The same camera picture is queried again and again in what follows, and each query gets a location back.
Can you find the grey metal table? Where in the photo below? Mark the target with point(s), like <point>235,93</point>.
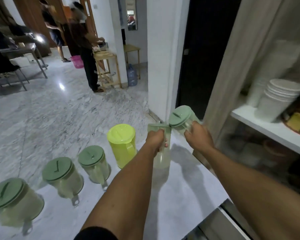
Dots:
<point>25,51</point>

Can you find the person's left forearm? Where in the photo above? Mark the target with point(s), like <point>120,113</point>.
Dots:
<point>130,192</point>

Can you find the black sleeve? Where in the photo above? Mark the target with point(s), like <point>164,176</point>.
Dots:
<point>96,234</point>

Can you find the pink plastic bucket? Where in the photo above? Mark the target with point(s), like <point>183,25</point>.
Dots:
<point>76,61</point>

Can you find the wooden rack table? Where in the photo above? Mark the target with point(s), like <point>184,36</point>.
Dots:
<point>107,69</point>

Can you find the yellow box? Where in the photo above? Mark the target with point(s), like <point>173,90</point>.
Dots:
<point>298,121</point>

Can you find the person's right hand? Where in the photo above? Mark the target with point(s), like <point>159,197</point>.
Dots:
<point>200,137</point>

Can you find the beige cabinet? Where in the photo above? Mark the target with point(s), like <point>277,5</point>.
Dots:
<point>255,47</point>

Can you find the blue water jug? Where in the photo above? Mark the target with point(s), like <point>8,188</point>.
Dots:
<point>132,76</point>

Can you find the wooden side table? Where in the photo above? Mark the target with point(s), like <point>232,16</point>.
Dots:
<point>132,51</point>

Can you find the clear pitcher with green lid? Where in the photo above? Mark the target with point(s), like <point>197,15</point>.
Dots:
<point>181,117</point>
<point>13,202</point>
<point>92,159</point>
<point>61,176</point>

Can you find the stack of white cups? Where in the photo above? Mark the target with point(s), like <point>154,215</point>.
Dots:
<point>257,91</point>
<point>277,99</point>

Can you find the person's left hand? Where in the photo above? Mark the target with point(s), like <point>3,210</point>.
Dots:
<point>153,138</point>

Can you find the metal frame chair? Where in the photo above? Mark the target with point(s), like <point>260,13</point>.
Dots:
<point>5,78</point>

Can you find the yellow plastic pitcher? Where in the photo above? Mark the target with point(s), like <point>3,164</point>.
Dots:
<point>121,144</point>

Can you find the person's left fingers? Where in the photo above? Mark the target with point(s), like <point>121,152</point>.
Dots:
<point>163,138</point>

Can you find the person's right forearm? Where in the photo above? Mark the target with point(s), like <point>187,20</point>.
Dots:
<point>252,194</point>

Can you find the person's right fingers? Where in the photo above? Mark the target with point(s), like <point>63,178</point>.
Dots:
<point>190,131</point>

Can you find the white cabinet shelf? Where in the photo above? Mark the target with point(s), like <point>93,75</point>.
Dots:
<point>272,129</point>

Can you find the wall mirror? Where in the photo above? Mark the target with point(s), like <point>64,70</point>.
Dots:
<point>131,13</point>

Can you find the clear lidless plastic pitcher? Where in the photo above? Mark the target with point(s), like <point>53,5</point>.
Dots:
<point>162,162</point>

